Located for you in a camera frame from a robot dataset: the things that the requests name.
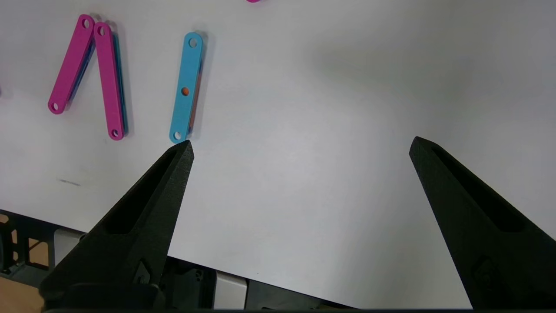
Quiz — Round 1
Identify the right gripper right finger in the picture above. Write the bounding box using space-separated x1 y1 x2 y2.
409 137 556 310

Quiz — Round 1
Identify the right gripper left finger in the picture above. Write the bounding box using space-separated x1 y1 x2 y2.
39 140 194 310

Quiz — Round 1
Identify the grey robot base chassis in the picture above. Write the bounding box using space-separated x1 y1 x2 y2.
0 209 361 310

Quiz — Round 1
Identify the long blue bar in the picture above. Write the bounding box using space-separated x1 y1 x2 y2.
169 32 205 144

